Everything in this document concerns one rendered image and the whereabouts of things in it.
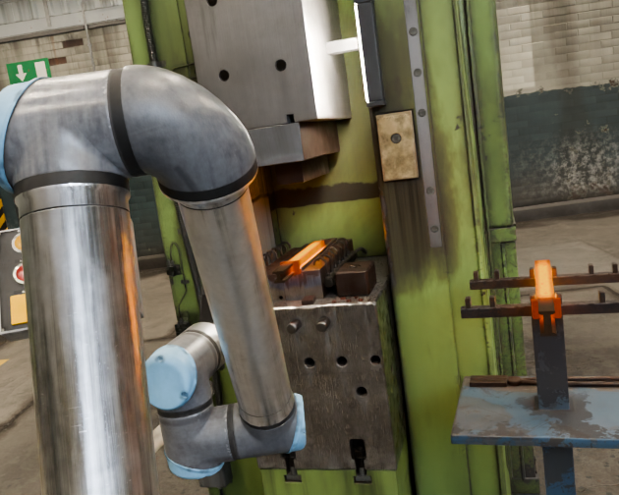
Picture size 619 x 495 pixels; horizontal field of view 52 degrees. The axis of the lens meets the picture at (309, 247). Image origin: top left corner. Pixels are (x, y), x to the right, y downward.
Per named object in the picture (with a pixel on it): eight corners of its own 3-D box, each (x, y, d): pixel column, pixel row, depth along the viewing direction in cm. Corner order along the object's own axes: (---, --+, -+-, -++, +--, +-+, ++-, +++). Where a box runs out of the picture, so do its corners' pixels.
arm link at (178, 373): (140, 416, 99) (129, 356, 97) (177, 384, 111) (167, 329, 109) (195, 415, 96) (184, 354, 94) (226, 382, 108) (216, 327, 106)
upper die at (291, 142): (304, 160, 156) (299, 122, 154) (230, 170, 161) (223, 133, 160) (340, 150, 195) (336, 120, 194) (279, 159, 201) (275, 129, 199)
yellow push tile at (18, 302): (42, 319, 156) (40, 291, 158) (11, 324, 154) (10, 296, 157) (44, 321, 157) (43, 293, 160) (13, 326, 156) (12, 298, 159)
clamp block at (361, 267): (369, 295, 158) (366, 270, 157) (337, 297, 161) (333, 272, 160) (377, 283, 170) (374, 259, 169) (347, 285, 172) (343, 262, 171)
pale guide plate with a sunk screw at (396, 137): (418, 177, 161) (411, 110, 158) (383, 182, 164) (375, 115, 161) (419, 176, 163) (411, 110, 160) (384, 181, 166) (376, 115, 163)
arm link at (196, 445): (235, 478, 100) (222, 406, 98) (163, 488, 100) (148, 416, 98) (240, 450, 110) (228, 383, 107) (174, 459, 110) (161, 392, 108)
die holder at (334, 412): (397, 470, 160) (375, 301, 152) (257, 468, 170) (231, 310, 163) (418, 381, 212) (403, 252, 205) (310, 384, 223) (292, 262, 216)
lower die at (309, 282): (323, 298, 162) (318, 266, 160) (252, 302, 167) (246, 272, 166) (355, 261, 201) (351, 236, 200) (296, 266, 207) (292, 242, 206)
